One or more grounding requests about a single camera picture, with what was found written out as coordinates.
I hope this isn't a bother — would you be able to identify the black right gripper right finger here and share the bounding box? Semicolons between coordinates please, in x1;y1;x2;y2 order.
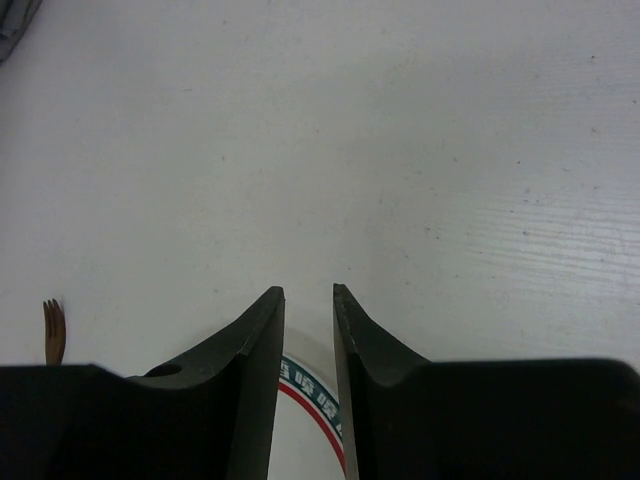
333;284;639;479

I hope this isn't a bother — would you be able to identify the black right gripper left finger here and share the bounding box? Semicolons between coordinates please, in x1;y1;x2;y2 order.
1;286;285;479

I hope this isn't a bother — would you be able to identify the grey cloth napkin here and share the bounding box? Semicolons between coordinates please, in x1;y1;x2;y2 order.
0;0;42;63

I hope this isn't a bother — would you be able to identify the white plate with coloured rim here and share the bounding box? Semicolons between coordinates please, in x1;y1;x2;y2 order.
268;355;345;480

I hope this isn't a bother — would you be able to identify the brown wooden fork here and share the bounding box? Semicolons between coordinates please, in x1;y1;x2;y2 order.
43;299;66;366

